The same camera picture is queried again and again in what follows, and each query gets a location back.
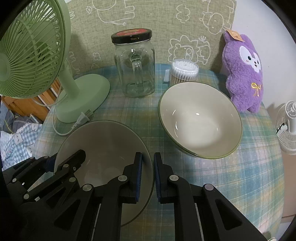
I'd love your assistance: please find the blue checkered bear blanket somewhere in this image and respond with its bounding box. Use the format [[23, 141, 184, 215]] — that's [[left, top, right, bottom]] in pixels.
[[1, 123, 42, 170]]

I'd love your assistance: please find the cotton swab container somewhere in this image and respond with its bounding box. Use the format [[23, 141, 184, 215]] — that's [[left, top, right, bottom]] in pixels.
[[170, 59, 199, 86]]

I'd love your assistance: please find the blue patterned bowl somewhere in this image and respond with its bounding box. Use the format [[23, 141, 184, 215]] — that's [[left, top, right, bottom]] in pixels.
[[158, 82, 243, 159]]

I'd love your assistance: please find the green desk fan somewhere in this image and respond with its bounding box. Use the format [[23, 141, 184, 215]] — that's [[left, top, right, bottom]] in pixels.
[[1, 1, 110, 123]]

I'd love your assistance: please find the grey striped pillow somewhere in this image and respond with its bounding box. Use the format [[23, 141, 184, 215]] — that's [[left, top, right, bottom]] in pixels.
[[1, 96, 43, 133]]

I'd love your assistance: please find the glass jar with black lid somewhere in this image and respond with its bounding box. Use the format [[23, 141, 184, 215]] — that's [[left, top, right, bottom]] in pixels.
[[111, 28, 155, 98]]

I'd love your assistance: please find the floral bowl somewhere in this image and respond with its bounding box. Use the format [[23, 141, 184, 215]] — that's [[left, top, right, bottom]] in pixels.
[[54, 120, 154, 226]]

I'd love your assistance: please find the white floor fan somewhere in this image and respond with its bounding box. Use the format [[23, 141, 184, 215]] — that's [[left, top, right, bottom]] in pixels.
[[275, 100, 296, 155]]

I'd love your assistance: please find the purple plush bunny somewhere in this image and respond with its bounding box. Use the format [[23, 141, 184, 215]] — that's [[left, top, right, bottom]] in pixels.
[[222, 30, 263, 113]]

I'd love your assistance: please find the green cartoon mat on wall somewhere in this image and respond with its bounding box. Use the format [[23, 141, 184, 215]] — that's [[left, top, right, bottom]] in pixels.
[[64, 0, 238, 78]]

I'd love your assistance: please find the plaid green tablecloth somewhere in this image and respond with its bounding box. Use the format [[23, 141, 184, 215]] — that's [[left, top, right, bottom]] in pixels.
[[33, 64, 285, 240]]

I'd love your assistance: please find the green fan power cable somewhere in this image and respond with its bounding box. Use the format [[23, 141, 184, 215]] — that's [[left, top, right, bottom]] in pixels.
[[32, 79, 93, 137]]

